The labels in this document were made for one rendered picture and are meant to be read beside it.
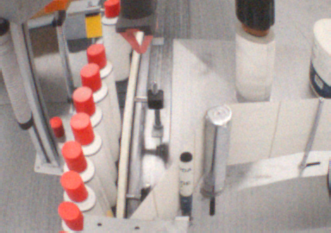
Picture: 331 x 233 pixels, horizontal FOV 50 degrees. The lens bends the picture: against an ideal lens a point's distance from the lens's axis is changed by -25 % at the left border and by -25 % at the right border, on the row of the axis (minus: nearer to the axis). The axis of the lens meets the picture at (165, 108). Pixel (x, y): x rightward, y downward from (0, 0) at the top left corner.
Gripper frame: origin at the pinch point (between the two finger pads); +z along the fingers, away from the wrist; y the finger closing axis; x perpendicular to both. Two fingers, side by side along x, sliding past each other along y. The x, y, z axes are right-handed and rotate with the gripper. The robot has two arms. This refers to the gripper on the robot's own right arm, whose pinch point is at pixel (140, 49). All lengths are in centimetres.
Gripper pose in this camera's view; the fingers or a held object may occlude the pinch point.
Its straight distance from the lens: 81.0
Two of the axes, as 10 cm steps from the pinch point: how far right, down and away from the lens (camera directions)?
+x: -10.0, 0.1, 0.7
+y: 0.4, -7.1, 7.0
